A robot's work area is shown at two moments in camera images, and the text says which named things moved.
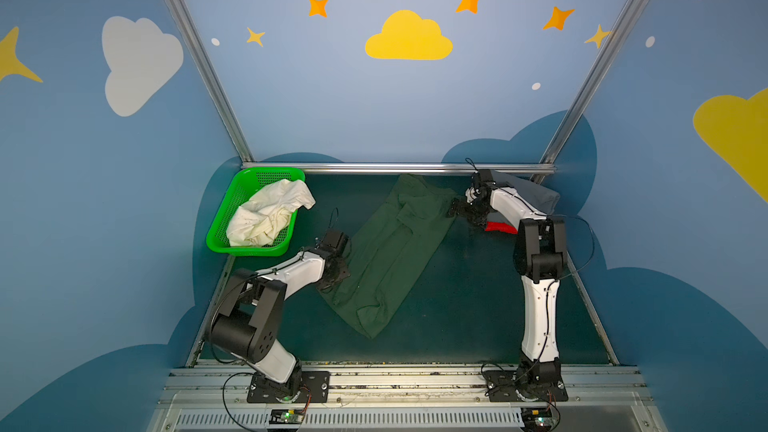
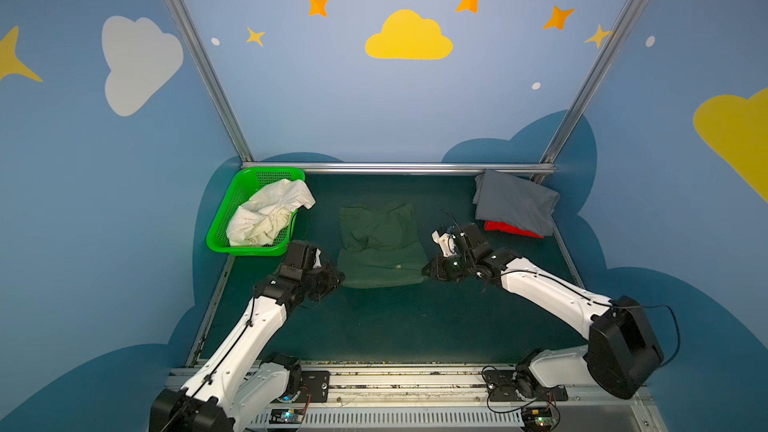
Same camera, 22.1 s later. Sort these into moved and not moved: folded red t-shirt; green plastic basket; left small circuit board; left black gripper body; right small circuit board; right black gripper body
Moved: right black gripper body; left black gripper body
Not moved: right small circuit board; left small circuit board; folded red t-shirt; green plastic basket
